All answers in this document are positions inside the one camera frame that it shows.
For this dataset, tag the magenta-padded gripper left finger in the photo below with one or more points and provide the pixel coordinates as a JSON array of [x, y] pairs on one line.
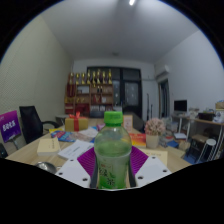
[[70, 171]]

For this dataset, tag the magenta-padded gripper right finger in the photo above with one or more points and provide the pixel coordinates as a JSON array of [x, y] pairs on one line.
[[153, 170]]

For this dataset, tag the green tea drink bottle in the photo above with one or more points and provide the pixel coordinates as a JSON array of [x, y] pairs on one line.
[[112, 156]]

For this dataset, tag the white printed booklet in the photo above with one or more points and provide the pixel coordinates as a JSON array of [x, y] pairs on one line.
[[75, 150]]

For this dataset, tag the small metal cup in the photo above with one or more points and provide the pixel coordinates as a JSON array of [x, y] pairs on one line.
[[45, 166]]

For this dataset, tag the orange red book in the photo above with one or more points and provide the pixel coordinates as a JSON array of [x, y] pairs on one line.
[[138, 140]]

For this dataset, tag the small cream book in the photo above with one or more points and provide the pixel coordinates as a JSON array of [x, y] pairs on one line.
[[48, 146]]

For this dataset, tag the blue colourful book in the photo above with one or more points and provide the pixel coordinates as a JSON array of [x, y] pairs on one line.
[[63, 136]]

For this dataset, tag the pink flowers in white pot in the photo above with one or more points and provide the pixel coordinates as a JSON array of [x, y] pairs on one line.
[[154, 128]]

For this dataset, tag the white flat book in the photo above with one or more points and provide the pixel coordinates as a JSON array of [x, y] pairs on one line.
[[88, 132]]

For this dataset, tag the yellow gift box red ribbon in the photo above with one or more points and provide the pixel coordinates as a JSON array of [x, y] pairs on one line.
[[76, 124]]

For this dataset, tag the upright beige card box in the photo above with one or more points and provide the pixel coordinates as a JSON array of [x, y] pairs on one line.
[[128, 123]]

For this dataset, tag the white round stool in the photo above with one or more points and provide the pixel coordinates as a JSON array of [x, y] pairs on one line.
[[210, 142]]

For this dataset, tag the black office chair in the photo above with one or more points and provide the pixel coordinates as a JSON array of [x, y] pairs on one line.
[[29, 123]]

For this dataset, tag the computer monitor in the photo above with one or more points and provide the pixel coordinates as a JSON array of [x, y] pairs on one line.
[[180, 105]]

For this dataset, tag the black chair armrest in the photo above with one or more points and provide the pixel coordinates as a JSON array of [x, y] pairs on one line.
[[2, 151]]

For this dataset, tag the cluttered wooden side desk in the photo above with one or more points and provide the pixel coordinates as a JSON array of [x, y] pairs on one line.
[[206, 121]]

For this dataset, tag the wooden shelf unit with trophies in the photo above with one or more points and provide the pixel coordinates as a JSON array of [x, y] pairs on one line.
[[88, 98]]

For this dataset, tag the purple sign board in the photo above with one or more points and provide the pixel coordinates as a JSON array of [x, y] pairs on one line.
[[9, 126]]

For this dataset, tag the dark glass door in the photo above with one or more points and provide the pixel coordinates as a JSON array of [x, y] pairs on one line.
[[131, 90]]

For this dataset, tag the white wall air conditioner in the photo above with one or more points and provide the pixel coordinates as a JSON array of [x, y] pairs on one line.
[[162, 70]]

